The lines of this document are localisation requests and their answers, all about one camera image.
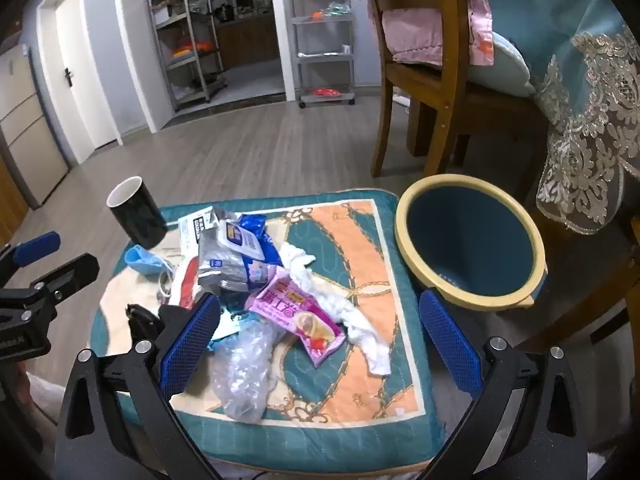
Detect blue face mask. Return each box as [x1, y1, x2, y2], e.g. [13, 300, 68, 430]
[124, 245, 176, 301]

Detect blue foil wrapper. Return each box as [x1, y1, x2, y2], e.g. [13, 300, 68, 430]
[210, 302, 258, 351]

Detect wooden chair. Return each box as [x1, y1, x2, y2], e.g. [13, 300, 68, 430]
[367, 0, 538, 178]

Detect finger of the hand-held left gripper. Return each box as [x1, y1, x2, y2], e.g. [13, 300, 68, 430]
[0, 231, 62, 286]
[29, 253, 101, 307]

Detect red white wrapper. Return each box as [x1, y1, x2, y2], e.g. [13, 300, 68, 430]
[167, 257, 206, 311]

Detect light blue pillow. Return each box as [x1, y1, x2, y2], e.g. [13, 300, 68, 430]
[470, 32, 536, 98]

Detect teal printed cushion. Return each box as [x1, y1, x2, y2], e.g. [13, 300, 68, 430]
[87, 194, 446, 466]

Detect teal lace tablecloth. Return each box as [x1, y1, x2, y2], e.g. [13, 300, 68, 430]
[472, 0, 640, 236]

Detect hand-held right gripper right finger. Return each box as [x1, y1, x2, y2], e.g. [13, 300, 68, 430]
[419, 289, 588, 480]

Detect white door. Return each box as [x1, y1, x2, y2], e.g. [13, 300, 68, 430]
[37, 0, 124, 167]

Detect pink quilted cushion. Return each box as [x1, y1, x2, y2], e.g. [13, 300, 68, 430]
[381, 7, 447, 67]

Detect black mug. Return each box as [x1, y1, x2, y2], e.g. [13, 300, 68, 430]
[106, 176, 169, 250]

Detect brown kitchen cabinet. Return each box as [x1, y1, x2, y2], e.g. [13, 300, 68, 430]
[215, 12, 281, 71]

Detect clear plastic bag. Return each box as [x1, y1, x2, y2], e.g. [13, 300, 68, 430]
[209, 317, 288, 423]

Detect beige drawer cabinet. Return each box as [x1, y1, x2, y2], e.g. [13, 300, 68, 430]
[0, 50, 70, 211]

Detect pink snack wrapper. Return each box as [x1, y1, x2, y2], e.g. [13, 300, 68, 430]
[245, 266, 347, 367]

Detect pink printed cloth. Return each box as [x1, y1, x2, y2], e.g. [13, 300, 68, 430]
[462, 0, 497, 67]

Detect grey blue wipes packet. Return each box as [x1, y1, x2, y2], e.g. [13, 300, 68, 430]
[197, 205, 285, 295]

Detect white trolley cart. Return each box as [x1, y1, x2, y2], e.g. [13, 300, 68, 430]
[290, 0, 357, 108]

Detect white tissue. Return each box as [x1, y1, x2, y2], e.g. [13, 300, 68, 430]
[279, 241, 393, 377]

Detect orange plastic item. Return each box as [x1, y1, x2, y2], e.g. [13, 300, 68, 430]
[172, 40, 221, 59]

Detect metal shelf rack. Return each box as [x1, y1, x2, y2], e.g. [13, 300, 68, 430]
[146, 0, 228, 111]

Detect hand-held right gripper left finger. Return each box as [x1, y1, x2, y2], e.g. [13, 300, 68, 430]
[52, 291, 223, 480]

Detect blue bin yellow rim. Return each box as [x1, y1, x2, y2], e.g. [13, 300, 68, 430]
[395, 174, 548, 313]

